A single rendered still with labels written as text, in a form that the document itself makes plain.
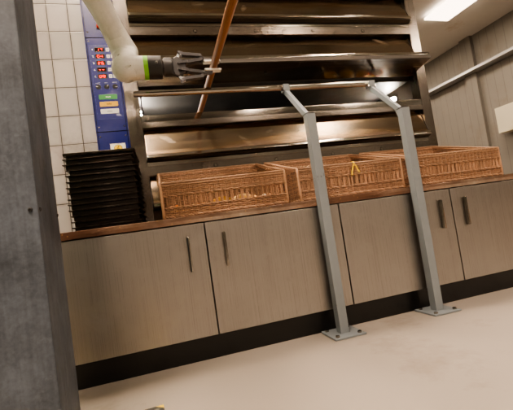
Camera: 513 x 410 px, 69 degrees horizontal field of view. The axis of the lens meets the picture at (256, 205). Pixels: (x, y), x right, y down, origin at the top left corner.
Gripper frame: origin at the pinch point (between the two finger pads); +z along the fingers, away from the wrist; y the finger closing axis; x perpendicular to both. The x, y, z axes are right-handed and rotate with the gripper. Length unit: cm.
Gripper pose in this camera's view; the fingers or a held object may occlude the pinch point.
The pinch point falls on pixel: (212, 66)
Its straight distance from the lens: 169.5
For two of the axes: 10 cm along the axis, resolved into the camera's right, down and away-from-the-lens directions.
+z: 9.6, -1.2, 2.5
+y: 1.4, 9.9, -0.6
